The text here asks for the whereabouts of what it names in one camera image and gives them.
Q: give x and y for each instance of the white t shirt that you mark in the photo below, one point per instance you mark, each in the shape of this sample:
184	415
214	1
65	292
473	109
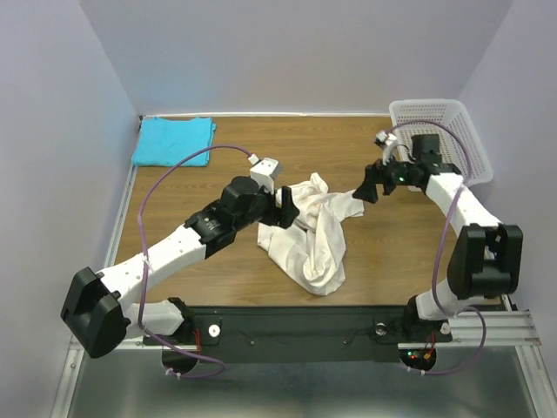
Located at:
311	250

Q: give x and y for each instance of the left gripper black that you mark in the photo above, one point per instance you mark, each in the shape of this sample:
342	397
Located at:
283	217

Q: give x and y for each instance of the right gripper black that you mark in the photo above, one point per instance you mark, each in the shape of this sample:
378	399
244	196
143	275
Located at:
373	173

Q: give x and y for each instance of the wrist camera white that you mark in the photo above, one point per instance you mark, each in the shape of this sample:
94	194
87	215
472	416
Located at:
264	171
388	143

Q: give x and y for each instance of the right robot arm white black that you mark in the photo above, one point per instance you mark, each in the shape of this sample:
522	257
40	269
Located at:
485	262

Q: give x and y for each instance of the white plastic basket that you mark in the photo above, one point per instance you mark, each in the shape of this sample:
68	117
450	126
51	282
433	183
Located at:
448	118

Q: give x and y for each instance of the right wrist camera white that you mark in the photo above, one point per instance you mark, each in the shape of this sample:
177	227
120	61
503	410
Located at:
388	143

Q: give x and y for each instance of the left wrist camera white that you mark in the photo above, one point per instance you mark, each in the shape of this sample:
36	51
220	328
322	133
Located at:
264	171

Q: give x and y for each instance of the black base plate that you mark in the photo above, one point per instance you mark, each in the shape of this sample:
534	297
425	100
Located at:
304	334

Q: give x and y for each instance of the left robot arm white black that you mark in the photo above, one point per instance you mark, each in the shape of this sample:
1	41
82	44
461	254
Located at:
104	308

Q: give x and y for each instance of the folded blue t shirt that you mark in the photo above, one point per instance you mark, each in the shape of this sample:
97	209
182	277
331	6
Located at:
164	142

